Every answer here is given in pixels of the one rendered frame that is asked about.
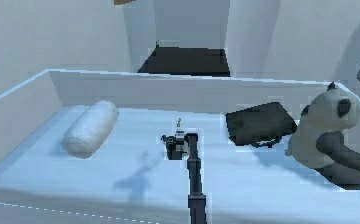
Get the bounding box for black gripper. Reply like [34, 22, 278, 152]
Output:
[160, 133, 186, 161]

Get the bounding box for white bed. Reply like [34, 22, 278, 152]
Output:
[0, 68, 360, 224]

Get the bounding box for white cylindrical pillow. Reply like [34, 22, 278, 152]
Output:
[60, 99, 120, 160]

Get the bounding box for black bag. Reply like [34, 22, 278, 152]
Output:
[224, 101, 298, 149]

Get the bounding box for black and white panda toy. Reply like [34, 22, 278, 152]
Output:
[285, 81, 360, 191]

